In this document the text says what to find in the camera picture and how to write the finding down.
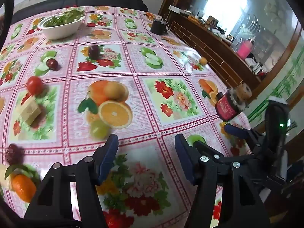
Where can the dark purple plum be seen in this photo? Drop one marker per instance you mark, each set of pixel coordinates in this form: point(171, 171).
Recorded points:
point(93, 51)

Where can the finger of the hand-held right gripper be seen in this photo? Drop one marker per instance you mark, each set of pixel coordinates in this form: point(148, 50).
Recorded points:
point(234, 130)
point(213, 150)

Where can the small yellow fruit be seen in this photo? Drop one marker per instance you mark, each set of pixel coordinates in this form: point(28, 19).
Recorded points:
point(203, 61)

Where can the pink container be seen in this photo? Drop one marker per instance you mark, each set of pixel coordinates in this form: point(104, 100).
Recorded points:
point(244, 49)

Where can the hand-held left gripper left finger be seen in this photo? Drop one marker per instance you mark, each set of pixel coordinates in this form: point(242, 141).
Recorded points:
point(110, 156)

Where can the floral fruit print tablecloth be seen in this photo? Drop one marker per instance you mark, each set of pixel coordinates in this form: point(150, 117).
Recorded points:
point(133, 59)

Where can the red bottle with cork lid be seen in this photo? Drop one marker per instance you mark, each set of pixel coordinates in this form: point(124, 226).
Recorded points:
point(226, 106)

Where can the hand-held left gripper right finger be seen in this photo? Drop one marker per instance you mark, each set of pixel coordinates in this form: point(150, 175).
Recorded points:
point(184, 156)

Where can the green leafy vegetables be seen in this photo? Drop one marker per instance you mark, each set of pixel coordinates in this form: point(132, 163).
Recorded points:
point(64, 19)

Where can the wooden sideboard cabinet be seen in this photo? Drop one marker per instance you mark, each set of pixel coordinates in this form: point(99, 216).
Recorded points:
point(209, 49)

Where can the red lychee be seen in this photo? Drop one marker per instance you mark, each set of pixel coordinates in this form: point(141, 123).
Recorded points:
point(13, 154)

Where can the white box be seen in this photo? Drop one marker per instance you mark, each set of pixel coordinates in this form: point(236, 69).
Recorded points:
point(176, 8)

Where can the red tomato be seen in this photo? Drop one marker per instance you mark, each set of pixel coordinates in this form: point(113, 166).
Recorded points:
point(35, 85)

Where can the red date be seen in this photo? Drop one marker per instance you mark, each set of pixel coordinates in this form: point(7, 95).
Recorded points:
point(52, 64)

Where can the black sofa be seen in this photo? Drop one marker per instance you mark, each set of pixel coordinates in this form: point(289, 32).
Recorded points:
point(106, 0)

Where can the orange with green leaf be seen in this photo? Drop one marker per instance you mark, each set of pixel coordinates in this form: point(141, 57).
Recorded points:
point(23, 186)

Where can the green grape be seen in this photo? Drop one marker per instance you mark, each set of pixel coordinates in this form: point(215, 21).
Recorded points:
point(99, 129)

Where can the white bowl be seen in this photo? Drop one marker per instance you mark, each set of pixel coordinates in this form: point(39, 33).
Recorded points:
point(59, 32)

